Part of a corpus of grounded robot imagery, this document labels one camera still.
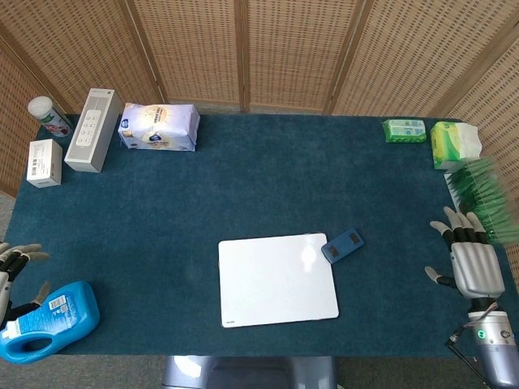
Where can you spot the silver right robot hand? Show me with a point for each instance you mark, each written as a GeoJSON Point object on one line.
{"type": "Point", "coordinates": [476, 267]}

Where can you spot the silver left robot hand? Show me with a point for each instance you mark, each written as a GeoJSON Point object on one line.
{"type": "Point", "coordinates": [14, 259]}

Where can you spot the blue rectangular plastic block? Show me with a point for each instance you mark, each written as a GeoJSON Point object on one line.
{"type": "Point", "coordinates": [342, 246]}

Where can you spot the white rectangular board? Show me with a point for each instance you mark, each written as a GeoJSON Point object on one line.
{"type": "Point", "coordinates": [275, 279]}

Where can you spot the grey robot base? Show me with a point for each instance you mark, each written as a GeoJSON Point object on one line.
{"type": "Point", "coordinates": [243, 373]}

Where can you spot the clear box of green packets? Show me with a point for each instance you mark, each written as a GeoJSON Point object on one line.
{"type": "Point", "coordinates": [482, 194]}

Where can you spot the blue detergent bottle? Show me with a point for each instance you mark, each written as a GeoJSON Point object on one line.
{"type": "Point", "coordinates": [69, 316]}

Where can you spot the small white cardboard box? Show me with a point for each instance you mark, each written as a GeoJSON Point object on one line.
{"type": "Point", "coordinates": [44, 164]}

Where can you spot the green white tissue pack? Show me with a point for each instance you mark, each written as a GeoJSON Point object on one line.
{"type": "Point", "coordinates": [450, 146]}

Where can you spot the long grey power strip box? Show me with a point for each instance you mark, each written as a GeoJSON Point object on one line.
{"type": "Point", "coordinates": [89, 133]}

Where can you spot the white lidded cylindrical can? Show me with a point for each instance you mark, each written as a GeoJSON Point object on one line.
{"type": "Point", "coordinates": [48, 115]}

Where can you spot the green wet wipes pack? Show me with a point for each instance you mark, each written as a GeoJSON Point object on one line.
{"type": "Point", "coordinates": [405, 130]}

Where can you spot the blue white tissue pack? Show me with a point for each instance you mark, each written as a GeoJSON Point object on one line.
{"type": "Point", "coordinates": [158, 125]}

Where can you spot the dark blue table cloth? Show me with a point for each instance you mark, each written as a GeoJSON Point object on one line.
{"type": "Point", "coordinates": [243, 182]}

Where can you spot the woven wooden folding screen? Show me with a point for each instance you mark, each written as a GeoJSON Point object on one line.
{"type": "Point", "coordinates": [194, 48]}

